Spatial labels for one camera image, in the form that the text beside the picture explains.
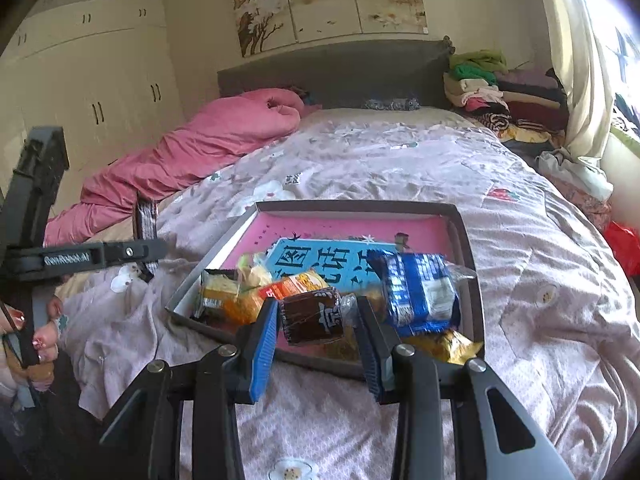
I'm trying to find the pink book with blue label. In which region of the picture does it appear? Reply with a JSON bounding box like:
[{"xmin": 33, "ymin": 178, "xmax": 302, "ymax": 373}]
[{"xmin": 220, "ymin": 212, "xmax": 453, "ymax": 361}]

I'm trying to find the dark clothes heap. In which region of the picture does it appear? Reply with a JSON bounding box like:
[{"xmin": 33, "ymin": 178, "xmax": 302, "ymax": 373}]
[{"xmin": 612, "ymin": 94, "xmax": 640, "ymax": 132}]

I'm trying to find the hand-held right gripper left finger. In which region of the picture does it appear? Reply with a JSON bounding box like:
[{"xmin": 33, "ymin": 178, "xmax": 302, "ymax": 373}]
[{"xmin": 98, "ymin": 298, "xmax": 279, "ymax": 480}]

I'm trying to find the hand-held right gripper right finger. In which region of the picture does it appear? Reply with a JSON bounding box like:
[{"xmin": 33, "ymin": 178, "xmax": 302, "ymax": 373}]
[{"xmin": 356, "ymin": 297, "xmax": 576, "ymax": 480}]

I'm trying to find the grey headboard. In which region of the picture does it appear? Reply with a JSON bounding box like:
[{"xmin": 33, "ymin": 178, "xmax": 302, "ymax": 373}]
[{"xmin": 217, "ymin": 37, "xmax": 454, "ymax": 111}]

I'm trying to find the pile of folded clothes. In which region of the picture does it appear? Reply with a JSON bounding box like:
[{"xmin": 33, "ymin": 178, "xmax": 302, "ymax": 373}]
[{"xmin": 445, "ymin": 50, "xmax": 572, "ymax": 147}]

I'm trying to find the yellow panda snack packet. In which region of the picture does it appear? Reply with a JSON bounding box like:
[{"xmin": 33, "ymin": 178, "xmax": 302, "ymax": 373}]
[{"xmin": 402, "ymin": 327, "xmax": 485, "ymax": 365}]

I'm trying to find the person's left hand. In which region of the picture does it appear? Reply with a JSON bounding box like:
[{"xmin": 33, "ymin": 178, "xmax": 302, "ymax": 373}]
[{"xmin": 0, "ymin": 299, "xmax": 65, "ymax": 386}]

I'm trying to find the white plastic bag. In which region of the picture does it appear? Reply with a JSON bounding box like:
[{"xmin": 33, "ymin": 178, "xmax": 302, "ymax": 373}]
[{"xmin": 537, "ymin": 147, "xmax": 614, "ymax": 202}]

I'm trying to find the pink floral cloth bundle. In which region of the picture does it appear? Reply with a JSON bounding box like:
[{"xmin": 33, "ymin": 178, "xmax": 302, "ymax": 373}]
[{"xmin": 560, "ymin": 180, "xmax": 614, "ymax": 232}]

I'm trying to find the blue snack packet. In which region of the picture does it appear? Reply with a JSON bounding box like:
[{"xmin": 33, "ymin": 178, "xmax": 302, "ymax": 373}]
[{"xmin": 380, "ymin": 251, "xmax": 463, "ymax": 338}]

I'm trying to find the red plastic bag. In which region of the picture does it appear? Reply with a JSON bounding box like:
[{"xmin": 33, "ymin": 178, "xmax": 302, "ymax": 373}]
[{"xmin": 602, "ymin": 220, "xmax": 640, "ymax": 277}]

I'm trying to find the small yellow cake packet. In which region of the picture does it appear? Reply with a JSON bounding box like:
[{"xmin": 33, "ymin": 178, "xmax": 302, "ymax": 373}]
[{"xmin": 192, "ymin": 269, "xmax": 263, "ymax": 325}]

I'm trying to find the green window sill mat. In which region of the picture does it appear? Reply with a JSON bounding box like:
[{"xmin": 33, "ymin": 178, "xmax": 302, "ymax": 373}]
[{"xmin": 610, "ymin": 120, "xmax": 640, "ymax": 157}]

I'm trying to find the grey shallow tray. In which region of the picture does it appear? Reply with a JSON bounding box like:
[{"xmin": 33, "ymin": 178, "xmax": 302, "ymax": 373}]
[{"xmin": 165, "ymin": 200, "xmax": 485, "ymax": 378}]

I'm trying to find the dark patterned cloth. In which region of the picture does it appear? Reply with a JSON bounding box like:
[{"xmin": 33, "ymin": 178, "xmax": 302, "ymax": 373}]
[{"xmin": 362, "ymin": 96, "xmax": 422, "ymax": 112}]

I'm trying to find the pink quilt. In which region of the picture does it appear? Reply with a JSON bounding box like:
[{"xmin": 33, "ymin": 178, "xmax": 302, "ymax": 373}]
[{"xmin": 44, "ymin": 87, "xmax": 322, "ymax": 248}]

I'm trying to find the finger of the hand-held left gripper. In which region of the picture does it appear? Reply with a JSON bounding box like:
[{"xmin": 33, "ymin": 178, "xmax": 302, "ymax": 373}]
[
  {"xmin": 134, "ymin": 197, "xmax": 161, "ymax": 282},
  {"xmin": 99, "ymin": 238, "xmax": 170, "ymax": 271}
]

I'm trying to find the cream wardrobe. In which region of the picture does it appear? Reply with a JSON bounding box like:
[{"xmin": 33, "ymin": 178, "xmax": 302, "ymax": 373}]
[{"xmin": 0, "ymin": 0, "xmax": 186, "ymax": 201}]

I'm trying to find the green clear cake packet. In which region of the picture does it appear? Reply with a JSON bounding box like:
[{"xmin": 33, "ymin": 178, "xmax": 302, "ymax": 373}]
[{"xmin": 235, "ymin": 251, "xmax": 275, "ymax": 288}]

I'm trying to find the orange cake packet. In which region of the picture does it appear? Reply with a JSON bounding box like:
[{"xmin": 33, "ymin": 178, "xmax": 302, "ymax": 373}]
[{"xmin": 257, "ymin": 269, "xmax": 331, "ymax": 321}]

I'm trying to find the dark brown snack packet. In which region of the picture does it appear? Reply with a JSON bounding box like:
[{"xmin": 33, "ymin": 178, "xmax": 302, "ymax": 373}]
[{"xmin": 279, "ymin": 287, "xmax": 347, "ymax": 347}]

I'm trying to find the cream curtain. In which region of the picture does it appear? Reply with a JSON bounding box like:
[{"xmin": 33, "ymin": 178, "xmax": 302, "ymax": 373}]
[{"xmin": 532, "ymin": 0, "xmax": 617, "ymax": 177}]

